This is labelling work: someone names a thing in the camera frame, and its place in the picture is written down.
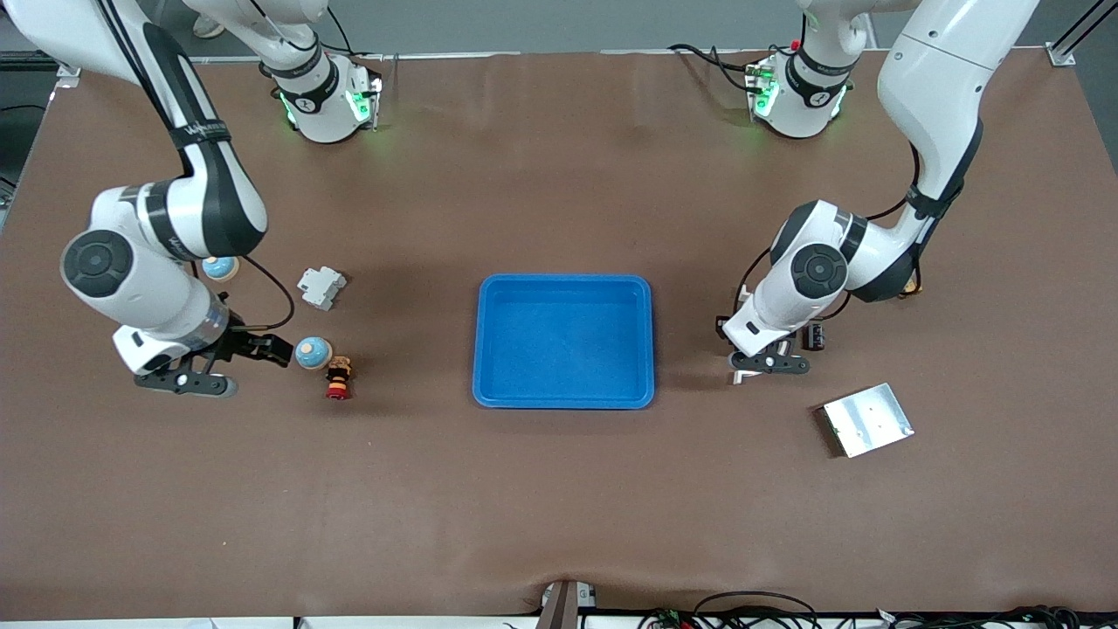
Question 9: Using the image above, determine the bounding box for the white circuit breaker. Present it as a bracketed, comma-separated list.
[297, 266, 348, 311]

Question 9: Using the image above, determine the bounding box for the blue plastic tray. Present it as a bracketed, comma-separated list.
[473, 274, 655, 410]

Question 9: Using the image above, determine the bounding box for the silver metal plate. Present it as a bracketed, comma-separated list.
[821, 383, 915, 459]

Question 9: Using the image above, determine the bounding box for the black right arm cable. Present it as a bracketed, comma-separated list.
[229, 255, 295, 333]

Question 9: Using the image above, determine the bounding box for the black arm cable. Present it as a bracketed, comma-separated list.
[735, 140, 927, 302]
[229, 255, 295, 333]

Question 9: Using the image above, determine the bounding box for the white half-ring pipe clamp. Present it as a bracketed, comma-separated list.
[732, 336, 790, 385]

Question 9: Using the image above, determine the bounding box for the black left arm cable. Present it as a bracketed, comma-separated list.
[735, 140, 927, 302]

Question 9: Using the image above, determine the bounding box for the black cable loop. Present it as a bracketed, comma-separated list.
[690, 591, 820, 629]

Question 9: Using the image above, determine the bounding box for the black base cable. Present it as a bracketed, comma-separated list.
[668, 42, 774, 93]

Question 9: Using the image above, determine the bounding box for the aluminium frame profile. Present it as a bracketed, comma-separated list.
[0, 48, 84, 88]
[1048, 0, 1118, 66]

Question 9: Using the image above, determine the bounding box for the dark metal post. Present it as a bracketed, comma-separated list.
[535, 580, 579, 629]

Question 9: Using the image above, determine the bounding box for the black cable bundle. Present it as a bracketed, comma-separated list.
[878, 605, 1088, 629]

